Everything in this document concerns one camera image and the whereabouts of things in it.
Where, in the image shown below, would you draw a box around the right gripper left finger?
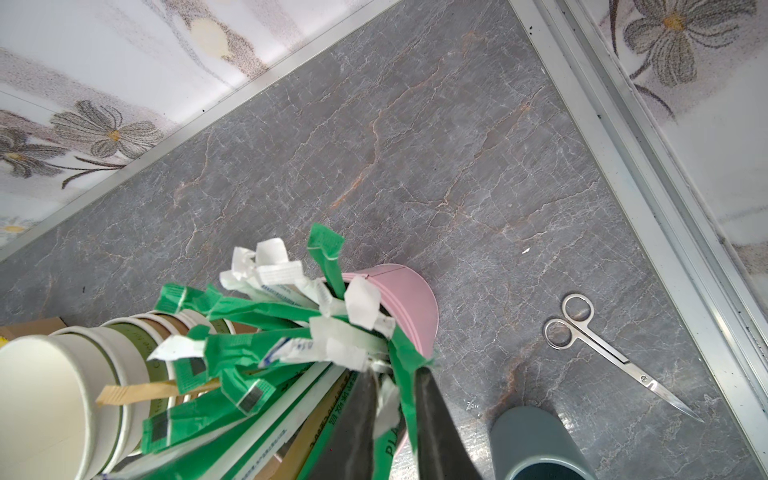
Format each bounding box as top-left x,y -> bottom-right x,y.
309,371 -> 378,480

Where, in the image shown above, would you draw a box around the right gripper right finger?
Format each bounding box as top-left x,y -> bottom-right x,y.
414,367 -> 481,480

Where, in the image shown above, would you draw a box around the teal ceramic cup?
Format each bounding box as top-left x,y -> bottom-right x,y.
489,406 -> 596,479

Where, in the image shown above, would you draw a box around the bundle of wrapped straws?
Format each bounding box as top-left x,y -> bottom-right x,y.
118,224 -> 408,479

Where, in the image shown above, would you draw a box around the pink straw holder cup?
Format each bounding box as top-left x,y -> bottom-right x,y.
341,263 -> 440,457

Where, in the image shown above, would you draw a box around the metal tongs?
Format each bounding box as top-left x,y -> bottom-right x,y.
542,293 -> 704,423

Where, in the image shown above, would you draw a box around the stack of paper cups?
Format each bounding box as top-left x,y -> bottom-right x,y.
1,310 -> 240,479

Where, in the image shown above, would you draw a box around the brown cardboard napkin tray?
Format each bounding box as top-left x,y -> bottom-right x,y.
0,317 -> 67,345

